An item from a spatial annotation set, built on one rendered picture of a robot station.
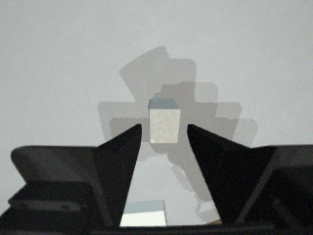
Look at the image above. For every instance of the white tray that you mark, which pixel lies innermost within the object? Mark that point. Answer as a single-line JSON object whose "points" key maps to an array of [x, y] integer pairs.
{"points": [[150, 213]]}

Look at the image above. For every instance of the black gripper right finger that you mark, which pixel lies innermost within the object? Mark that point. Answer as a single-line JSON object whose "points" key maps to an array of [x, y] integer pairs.
{"points": [[235, 174]]}

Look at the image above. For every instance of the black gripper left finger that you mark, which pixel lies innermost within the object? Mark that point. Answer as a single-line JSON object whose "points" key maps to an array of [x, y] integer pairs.
{"points": [[108, 168]]}

